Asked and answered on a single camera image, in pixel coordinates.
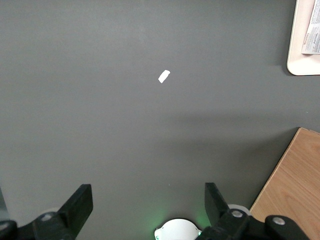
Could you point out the small white tape scrap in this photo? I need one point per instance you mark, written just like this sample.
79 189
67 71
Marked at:
164 76

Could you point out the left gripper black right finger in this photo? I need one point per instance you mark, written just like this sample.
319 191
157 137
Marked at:
220 217

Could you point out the cream rectangular tray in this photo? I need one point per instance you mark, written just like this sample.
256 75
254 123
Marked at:
295 50

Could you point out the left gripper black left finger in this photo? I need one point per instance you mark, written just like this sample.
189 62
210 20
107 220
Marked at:
72 215

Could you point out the wooden drawer cabinet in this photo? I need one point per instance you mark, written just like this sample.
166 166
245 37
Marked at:
292 190

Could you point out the red cookie box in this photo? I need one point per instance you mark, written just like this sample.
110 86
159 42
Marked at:
312 32

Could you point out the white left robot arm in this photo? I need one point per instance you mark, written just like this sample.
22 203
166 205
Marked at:
177 230

